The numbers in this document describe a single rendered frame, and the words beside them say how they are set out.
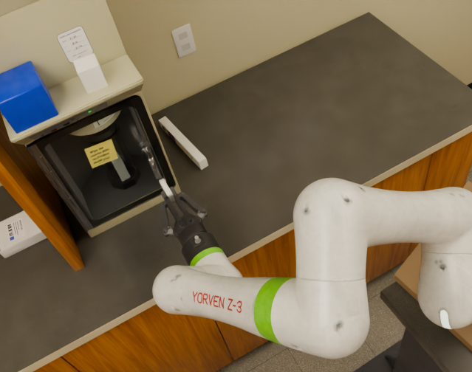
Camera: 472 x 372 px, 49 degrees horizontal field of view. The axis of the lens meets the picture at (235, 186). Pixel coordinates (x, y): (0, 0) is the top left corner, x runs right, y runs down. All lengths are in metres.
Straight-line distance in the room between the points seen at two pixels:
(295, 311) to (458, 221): 0.42
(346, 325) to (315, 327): 0.05
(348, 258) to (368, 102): 1.14
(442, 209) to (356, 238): 0.28
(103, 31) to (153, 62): 0.65
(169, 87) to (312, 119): 0.55
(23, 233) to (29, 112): 0.66
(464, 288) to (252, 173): 0.81
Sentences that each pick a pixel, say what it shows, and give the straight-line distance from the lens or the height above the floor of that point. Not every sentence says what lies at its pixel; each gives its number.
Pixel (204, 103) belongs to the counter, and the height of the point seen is 0.94.
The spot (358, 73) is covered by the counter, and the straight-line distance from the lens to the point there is 2.00.
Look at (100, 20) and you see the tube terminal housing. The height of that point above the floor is 1.62.
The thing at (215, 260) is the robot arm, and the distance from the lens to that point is 1.24.
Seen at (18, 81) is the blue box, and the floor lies 1.60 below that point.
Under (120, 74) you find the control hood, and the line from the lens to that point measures 1.25.
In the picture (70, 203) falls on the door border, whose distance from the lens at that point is 1.54.
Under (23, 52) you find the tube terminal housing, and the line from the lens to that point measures 1.24.
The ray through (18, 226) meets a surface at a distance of 1.80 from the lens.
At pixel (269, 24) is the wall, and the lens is 2.04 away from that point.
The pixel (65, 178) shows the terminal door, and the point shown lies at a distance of 1.47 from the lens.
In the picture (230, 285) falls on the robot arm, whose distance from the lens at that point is 0.98.
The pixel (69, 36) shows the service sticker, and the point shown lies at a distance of 1.24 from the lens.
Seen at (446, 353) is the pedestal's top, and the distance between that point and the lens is 1.42.
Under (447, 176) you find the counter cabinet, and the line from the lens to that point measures 2.09.
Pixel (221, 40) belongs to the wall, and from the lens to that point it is 1.97.
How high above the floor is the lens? 2.26
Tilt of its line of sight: 52 degrees down
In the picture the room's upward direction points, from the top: 14 degrees counter-clockwise
